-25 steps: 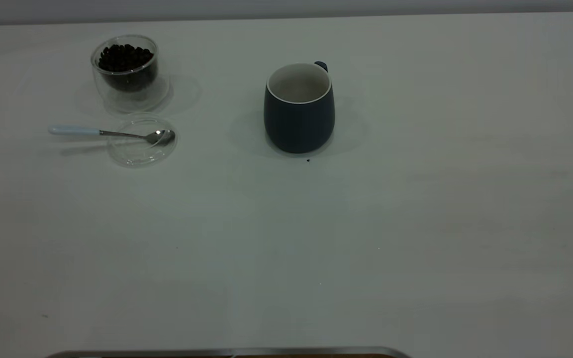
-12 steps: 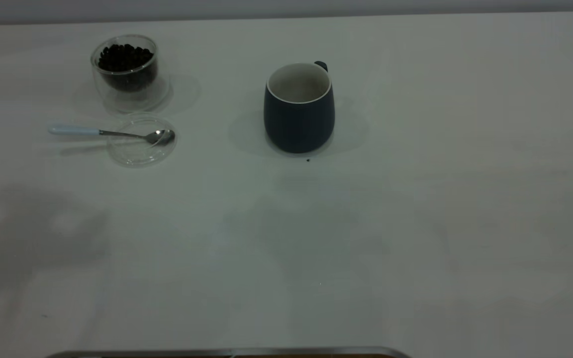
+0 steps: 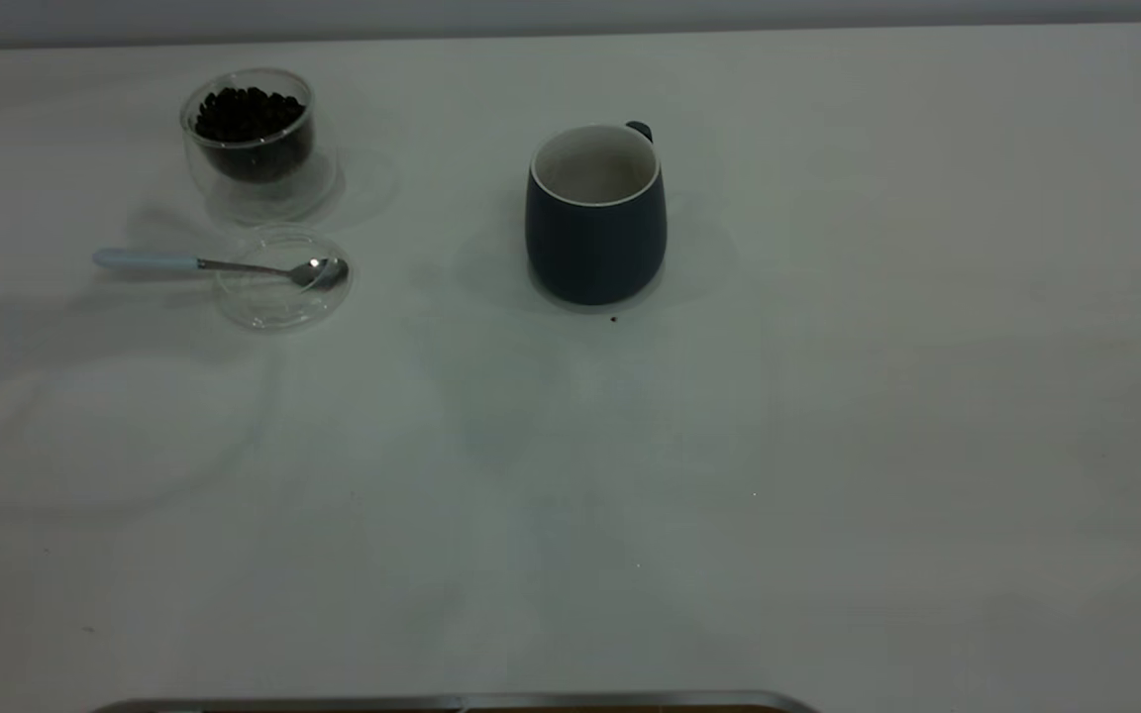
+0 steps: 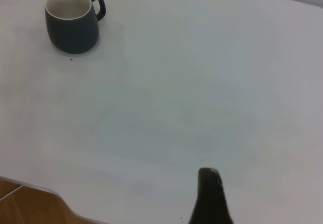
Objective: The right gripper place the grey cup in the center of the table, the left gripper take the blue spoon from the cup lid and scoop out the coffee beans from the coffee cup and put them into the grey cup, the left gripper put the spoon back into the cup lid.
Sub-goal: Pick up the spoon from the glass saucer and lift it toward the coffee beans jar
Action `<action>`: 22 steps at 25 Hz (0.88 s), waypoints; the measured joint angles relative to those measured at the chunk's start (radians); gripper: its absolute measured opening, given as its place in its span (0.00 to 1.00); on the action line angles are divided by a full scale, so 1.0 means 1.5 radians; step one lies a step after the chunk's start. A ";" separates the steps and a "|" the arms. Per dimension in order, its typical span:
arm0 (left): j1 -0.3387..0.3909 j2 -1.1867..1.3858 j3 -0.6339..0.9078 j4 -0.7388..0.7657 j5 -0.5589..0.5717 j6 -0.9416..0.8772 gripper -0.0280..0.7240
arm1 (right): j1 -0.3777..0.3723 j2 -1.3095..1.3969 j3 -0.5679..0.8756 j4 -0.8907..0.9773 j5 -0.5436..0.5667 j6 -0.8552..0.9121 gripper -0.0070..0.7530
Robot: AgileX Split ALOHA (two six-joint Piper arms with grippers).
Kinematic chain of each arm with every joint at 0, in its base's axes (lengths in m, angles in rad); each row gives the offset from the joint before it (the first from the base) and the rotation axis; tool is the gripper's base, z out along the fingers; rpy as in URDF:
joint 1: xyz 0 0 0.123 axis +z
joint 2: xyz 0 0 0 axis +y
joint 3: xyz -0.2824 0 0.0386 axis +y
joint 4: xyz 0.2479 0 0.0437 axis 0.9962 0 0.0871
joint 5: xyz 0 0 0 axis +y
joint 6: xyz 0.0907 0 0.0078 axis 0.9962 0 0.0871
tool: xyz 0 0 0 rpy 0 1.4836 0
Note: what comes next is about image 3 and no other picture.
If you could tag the dark coffee beans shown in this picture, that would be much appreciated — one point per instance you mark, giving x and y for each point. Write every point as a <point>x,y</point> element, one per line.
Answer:
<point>249,114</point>

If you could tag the clear double-wall glass cup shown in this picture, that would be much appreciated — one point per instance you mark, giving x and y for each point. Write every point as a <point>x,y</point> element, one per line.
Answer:
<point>268,198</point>

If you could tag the clear round glass lid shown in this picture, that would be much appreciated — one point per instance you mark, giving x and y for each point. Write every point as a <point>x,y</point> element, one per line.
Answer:
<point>278,307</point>

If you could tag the dark grey mug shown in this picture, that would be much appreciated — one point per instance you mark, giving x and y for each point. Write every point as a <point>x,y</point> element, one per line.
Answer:
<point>595,248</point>

